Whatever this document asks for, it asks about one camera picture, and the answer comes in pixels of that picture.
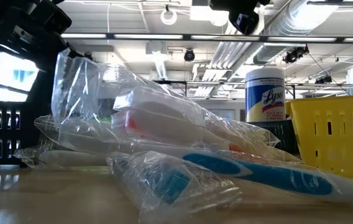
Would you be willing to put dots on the black plastic basket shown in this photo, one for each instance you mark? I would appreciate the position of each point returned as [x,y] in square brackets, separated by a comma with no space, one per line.
[279,133]
[33,133]

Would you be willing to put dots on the bright window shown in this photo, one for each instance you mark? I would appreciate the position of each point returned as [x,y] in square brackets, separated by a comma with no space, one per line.
[11,71]

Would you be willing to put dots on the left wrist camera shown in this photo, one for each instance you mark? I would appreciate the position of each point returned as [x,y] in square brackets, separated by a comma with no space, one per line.
[50,18]

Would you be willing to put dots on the black framed background table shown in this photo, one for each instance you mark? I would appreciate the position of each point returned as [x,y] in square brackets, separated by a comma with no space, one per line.
[170,81]

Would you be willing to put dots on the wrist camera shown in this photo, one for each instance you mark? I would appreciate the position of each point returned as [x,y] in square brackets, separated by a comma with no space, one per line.
[50,18]
[244,21]

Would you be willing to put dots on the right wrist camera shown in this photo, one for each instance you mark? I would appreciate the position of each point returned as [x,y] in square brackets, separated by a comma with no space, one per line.
[244,21]

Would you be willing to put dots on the Lysol wipes canister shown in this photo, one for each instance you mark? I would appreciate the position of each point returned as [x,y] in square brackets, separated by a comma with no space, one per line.
[265,99]

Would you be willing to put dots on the yellow plastic basket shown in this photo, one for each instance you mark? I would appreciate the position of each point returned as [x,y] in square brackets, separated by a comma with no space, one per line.
[335,149]

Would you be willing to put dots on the black ceiling camera rig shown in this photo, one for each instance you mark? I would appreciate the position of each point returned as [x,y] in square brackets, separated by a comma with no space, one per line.
[294,55]

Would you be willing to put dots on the bagged black round pad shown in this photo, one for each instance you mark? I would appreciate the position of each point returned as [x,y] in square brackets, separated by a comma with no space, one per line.
[74,84]

